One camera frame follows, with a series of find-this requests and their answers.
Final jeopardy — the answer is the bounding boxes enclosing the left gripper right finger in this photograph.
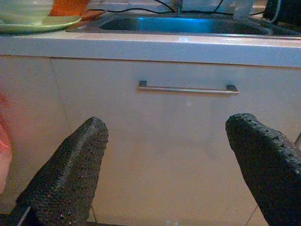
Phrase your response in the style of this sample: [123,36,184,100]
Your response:
[225,113,301,226]

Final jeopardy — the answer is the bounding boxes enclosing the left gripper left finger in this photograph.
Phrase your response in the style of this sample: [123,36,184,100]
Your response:
[0,117,109,226]

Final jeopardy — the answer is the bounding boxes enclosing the white cabinet door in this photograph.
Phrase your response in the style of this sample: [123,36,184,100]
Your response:
[0,55,71,208]

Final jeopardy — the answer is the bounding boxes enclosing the white drawer front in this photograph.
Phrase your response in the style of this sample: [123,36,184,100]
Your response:
[50,57,301,226]

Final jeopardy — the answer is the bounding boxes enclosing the black coffee machine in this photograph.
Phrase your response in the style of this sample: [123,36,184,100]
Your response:
[262,0,301,24]

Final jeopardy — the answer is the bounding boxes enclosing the clear plastic cup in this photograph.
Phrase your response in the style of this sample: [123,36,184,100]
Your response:
[232,0,256,21]

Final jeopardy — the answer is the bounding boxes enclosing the orange plastic bowl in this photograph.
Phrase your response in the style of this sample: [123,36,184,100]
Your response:
[48,0,91,16]

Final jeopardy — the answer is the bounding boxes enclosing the white ceramic bowl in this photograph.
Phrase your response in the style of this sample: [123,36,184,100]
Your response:
[0,0,54,24]

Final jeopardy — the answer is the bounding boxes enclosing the stainless steel sink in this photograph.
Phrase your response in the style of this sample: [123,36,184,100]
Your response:
[66,11,301,37]

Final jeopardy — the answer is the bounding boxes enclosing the steel sink faucet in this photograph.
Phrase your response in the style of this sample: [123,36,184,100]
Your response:
[173,0,183,15]

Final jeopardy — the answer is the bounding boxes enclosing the silver drawer handle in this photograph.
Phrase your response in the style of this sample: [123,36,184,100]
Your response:
[135,81,240,97]

